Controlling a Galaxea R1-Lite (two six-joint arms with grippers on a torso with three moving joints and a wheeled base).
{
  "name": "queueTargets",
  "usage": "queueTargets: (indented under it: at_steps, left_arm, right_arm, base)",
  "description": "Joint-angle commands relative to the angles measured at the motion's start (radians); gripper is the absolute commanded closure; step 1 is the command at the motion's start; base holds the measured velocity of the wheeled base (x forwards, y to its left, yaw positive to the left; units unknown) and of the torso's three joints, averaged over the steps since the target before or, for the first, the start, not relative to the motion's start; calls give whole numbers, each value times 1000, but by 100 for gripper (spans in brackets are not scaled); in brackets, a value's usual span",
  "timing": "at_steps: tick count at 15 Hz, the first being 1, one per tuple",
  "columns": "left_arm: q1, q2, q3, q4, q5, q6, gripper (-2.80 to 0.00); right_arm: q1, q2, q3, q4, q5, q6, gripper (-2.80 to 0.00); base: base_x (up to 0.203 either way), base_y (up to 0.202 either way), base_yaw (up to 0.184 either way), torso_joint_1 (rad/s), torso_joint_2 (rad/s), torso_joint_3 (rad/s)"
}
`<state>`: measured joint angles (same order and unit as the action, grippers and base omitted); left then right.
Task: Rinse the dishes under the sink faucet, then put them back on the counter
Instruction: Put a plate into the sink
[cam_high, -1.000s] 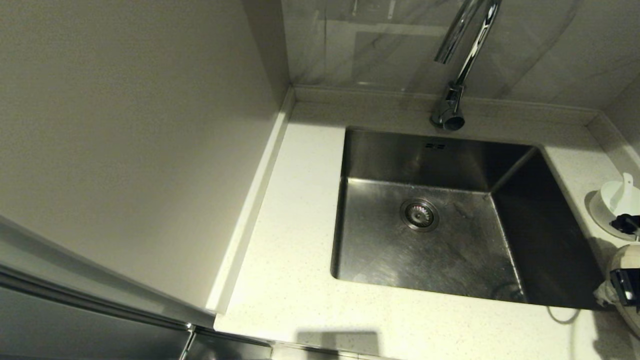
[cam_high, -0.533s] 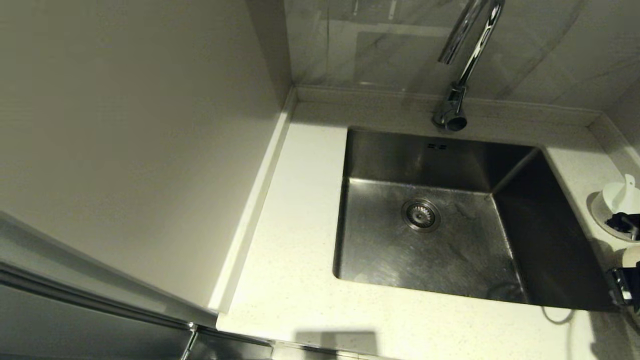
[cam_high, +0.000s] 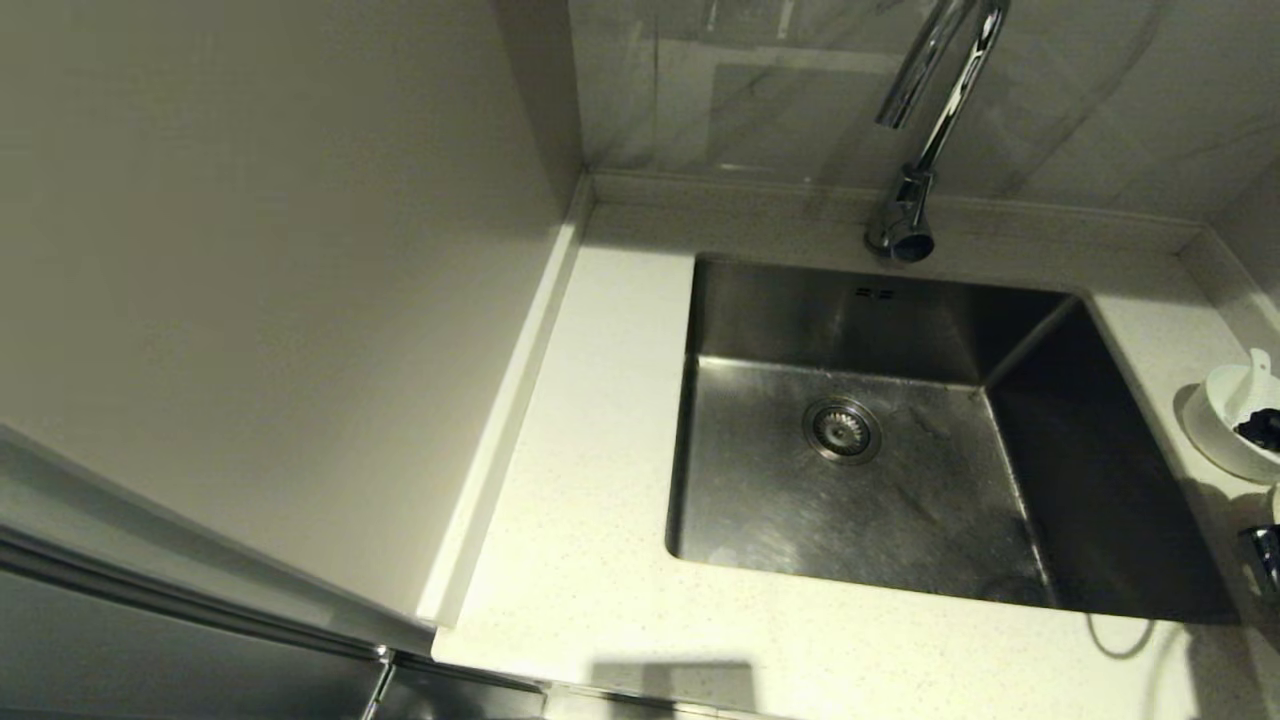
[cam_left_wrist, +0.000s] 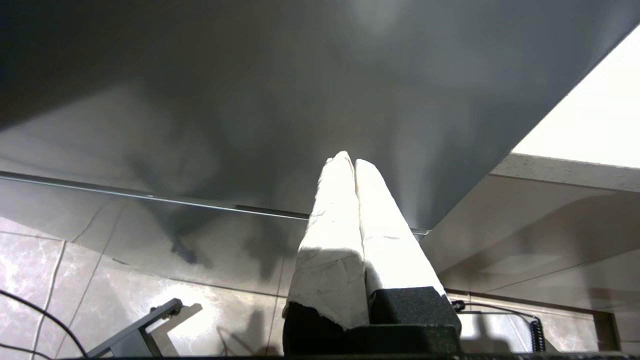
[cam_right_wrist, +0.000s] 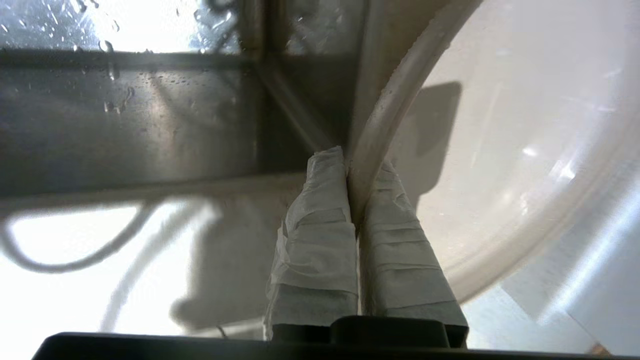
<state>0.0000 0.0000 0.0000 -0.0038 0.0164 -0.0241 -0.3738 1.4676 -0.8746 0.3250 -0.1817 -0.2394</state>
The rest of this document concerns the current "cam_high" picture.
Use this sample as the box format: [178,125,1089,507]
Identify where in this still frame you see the grey glossy cabinet front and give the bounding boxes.
[0,420,549,720]

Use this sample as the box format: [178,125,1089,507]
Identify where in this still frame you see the round metal drain strainer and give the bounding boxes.
[802,397,884,466]

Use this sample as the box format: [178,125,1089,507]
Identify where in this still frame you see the chrome gooseneck faucet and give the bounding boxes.
[864,0,1011,265]

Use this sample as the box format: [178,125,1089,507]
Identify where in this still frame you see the beige tall cabinet side panel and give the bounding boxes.
[0,0,596,629]

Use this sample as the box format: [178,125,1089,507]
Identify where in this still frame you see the white ceramic bowl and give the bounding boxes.
[1180,350,1280,487]

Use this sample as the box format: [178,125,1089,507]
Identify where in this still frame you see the stainless steel sink basin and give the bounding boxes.
[665,252,1241,626]

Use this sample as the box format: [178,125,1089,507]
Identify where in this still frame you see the white ceramic soup spoon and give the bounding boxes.
[1226,347,1274,423]

